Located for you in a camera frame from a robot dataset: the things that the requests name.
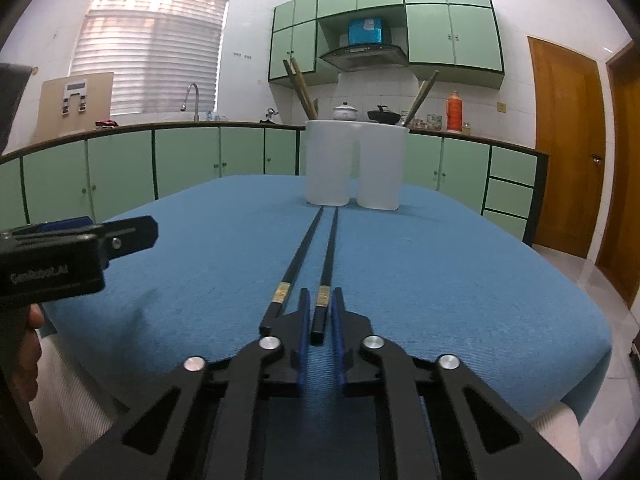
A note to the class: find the cardboard sheet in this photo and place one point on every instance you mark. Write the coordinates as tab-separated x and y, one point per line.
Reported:
75	105

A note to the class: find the blue tablecloth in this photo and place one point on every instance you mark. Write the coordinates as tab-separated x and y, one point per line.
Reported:
450	270

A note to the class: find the white two-compartment utensil holder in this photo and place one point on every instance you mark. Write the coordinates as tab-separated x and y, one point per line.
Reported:
330	160

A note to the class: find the green upper kitchen cabinets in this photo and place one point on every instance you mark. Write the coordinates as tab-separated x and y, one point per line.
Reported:
450	30

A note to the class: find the black wok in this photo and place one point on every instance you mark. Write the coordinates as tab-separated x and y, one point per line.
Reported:
384	115

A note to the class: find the blue box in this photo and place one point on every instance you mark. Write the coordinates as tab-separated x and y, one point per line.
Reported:
369	31

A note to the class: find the wooden utensil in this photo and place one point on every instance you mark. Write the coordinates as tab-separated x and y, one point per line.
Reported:
306	91
295	87
424	92

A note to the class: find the white lidded pot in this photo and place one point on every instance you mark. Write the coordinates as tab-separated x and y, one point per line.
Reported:
345	111

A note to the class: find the green kitchen cabinets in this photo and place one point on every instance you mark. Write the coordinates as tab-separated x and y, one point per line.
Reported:
450	30
185	160

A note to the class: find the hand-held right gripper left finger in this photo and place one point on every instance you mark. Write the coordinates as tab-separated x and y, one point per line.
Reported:
303	342

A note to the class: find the small red pink object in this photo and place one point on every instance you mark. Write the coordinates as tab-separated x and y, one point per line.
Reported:
106	123

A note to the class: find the person's left hand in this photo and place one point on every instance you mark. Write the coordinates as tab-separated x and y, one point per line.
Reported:
25	365

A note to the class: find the white ribbed cloth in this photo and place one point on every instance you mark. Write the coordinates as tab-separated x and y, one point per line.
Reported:
75	400

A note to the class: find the bottles beside sink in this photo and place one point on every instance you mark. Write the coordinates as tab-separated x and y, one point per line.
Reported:
216	116

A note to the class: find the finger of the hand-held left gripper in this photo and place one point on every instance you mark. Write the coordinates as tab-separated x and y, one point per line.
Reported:
65	223
135	235

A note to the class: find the curved metal faucet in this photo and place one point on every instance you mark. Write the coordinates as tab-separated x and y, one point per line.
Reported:
192	92

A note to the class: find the green lower kitchen cabinets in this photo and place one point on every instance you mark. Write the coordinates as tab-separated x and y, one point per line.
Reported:
185	160

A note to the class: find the black chopstick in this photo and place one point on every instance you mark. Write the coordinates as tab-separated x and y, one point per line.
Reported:
330	255
300	255

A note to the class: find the range hood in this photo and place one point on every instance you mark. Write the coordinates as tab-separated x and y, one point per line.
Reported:
362	56

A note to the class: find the window blinds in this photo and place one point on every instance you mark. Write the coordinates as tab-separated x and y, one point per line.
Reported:
150	45

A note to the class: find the row of glass jars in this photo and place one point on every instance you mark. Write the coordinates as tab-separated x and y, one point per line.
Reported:
430	122

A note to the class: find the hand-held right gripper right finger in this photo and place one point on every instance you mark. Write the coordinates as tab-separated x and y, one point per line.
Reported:
338	342

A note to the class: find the orange thermos bottle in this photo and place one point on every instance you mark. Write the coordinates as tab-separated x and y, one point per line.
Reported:
454	112

